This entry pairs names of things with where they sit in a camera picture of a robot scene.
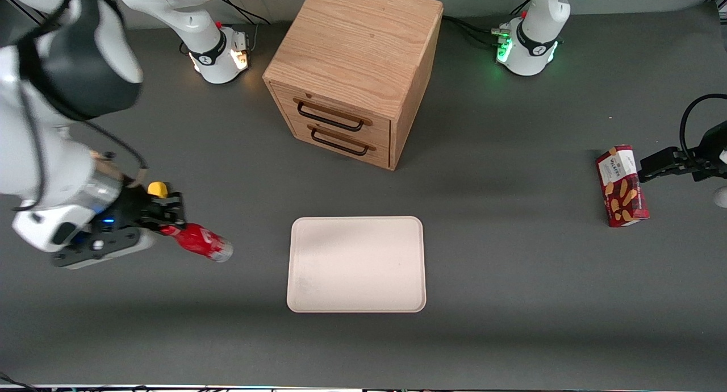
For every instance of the wooden drawer front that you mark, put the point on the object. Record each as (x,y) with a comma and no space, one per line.
(335,111)
(346,147)

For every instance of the red coke bottle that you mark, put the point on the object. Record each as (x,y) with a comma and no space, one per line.
(201,241)

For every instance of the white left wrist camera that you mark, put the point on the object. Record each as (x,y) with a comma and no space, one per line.
(722,197)

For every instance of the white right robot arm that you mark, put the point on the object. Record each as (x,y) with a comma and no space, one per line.
(57,96)

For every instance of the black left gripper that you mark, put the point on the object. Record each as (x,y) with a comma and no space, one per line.
(714,140)

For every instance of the wooden drawer cabinet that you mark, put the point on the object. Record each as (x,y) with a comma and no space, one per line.
(363,45)

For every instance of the yellow lemon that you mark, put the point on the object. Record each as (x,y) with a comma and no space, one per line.
(158,188)

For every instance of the beige plastic tray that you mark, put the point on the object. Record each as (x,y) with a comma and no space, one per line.
(356,264)

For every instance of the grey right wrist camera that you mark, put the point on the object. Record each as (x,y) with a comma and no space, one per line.
(102,250)

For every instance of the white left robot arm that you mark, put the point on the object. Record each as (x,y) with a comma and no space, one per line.
(539,23)

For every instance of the red cookie box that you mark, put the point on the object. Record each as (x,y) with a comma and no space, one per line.
(622,187)

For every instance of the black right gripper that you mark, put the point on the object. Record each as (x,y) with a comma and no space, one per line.
(129,206)

